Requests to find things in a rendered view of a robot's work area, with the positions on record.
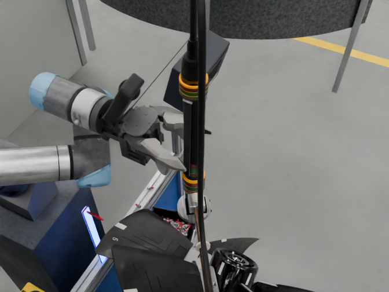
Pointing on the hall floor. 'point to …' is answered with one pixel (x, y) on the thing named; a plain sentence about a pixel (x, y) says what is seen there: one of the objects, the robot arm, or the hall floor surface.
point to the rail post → (180, 185)
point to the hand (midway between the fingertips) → (194, 146)
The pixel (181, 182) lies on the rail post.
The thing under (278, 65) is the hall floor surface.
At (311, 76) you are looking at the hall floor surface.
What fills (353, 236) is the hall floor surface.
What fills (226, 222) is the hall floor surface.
